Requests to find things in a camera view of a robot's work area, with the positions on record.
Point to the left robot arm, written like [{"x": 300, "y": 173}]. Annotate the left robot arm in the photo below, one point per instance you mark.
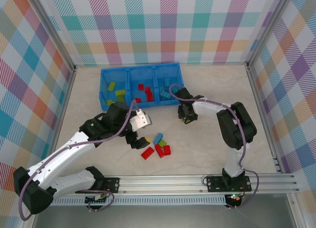
[{"x": 61, "y": 149}]

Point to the blue plastic bin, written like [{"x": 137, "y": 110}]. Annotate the blue plastic bin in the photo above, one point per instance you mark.
[
  {"x": 172, "y": 72},
  {"x": 108, "y": 75},
  {"x": 140, "y": 75}
]

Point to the aluminium front frame rail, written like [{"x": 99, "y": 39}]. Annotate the aluminium front frame rail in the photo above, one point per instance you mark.
[{"x": 160, "y": 183}]

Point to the small green lego brick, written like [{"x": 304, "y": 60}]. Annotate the small green lego brick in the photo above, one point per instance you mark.
[
  {"x": 162, "y": 143},
  {"x": 109, "y": 102}
]

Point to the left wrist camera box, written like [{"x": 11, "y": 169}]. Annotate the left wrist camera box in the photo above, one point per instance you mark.
[{"x": 142, "y": 120}]

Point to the aluminium frame post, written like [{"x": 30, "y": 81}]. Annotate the aluminium frame post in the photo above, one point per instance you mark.
[
  {"x": 268, "y": 28},
  {"x": 55, "y": 33}
]

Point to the red lego brick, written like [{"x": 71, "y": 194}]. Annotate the red lego brick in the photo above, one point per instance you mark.
[
  {"x": 141, "y": 86},
  {"x": 147, "y": 89},
  {"x": 147, "y": 153},
  {"x": 167, "y": 149},
  {"x": 149, "y": 96},
  {"x": 159, "y": 151},
  {"x": 137, "y": 100}
]

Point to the aluminium frame leg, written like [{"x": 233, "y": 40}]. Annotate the aluminium frame leg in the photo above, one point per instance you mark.
[
  {"x": 27, "y": 224},
  {"x": 296, "y": 212}
]

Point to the aluminium side frame rail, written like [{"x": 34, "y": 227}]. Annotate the aluminium side frame rail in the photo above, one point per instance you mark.
[
  {"x": 64, "y": 102},
  {"x": 259, "y": 102}
]

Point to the blue lego brick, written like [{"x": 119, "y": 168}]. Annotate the blue lego brick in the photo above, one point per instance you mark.
[
  {"x": 158, "y": 138},
  {"x": 165, "y": 95},
  {"x": 167, "y": 81},
  {"x": 162, "y": 88},
  {"x": 174, "y": 89}
]

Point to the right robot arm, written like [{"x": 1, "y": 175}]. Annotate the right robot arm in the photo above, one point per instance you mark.
[{"x": 234, "y": 126}]

